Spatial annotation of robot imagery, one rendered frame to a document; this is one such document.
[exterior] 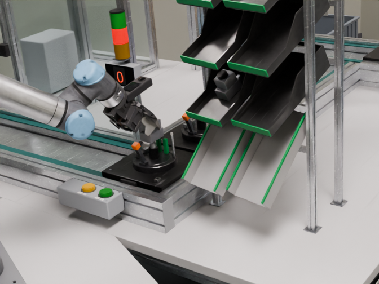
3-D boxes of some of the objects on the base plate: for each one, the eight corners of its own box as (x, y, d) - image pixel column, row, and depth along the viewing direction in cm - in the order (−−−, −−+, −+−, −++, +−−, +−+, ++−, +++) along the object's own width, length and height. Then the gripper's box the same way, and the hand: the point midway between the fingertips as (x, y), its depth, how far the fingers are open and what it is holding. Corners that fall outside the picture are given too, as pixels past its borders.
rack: (315, 234, 197) (311, -61, 165) (208, 204, 218) (185, -63, 185) (348, 201, 212) (349, -75, 180) (244, 176, 233) (229, -75, 200)
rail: (166, 234, 204) (162, 200, 200) (-29, 171, 254) (-35, 143, 250) (177, 225, 208) (173, 192, 203) (-17, 165, 258) (-23, 138, 254)
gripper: (91, 109, 203) (129, 142, 219) (122, 115, 196) (159, 149, 213) (104, 84, 205) (140, 118, 222) (135, 89, 198) (170, 124, 215)
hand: (151, 123), depth 217 cm, fingers closed on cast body, 4 cm apart
